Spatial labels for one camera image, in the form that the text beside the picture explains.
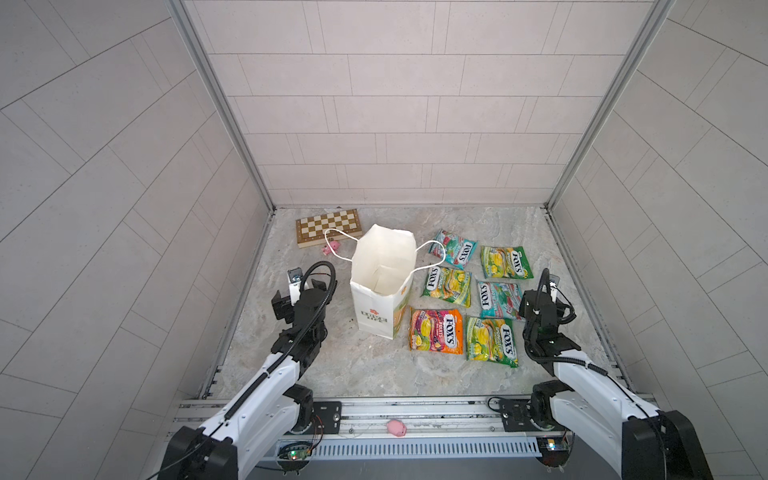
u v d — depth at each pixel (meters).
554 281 0.71
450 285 0.92
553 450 0.68
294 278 0.67
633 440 0.40
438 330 0.84
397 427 0.69
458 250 1.01
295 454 0.65
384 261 0.89
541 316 0.63
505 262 0.98
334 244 1.03
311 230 1.05
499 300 0.89
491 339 0.81
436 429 0.71
